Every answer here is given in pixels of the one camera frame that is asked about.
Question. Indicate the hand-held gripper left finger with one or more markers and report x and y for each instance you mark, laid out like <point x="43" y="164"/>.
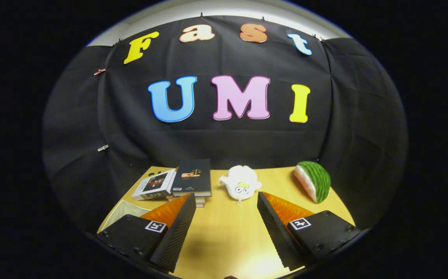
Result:
<point x="173" y="236"/>

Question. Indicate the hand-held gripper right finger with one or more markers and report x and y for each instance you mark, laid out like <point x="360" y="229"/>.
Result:
<point x="278" y="232"/>

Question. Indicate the grey fabric storage box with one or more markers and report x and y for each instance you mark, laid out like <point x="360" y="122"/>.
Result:
<point x="125" y="209"/>

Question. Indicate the thin book with pale pages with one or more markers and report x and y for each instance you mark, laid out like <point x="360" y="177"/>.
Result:
<point x="199" y="204"/>

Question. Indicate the thick book with pale pages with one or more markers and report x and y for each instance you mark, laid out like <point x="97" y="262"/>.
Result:
<point x="203" y="199"/>

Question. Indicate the white plush toy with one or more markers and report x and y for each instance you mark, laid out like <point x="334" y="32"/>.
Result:
<point x="241" y="184"/>

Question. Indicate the dark blue book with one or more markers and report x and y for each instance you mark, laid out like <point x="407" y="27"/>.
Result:
<point x="193" y="176"/>

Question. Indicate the watermelon slice plush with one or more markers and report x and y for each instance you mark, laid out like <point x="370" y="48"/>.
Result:
<point x="316" y="180"/>

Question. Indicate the black backdrop cloth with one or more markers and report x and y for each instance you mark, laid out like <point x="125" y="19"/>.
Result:
<point x="227" y="143"/>

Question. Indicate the silver cloth clip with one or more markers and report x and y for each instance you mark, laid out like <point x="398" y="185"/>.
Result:
<point x="102" y="147"/>

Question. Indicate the copper cloth clip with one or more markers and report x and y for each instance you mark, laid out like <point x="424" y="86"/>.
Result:
<point x="100" y="71"/>

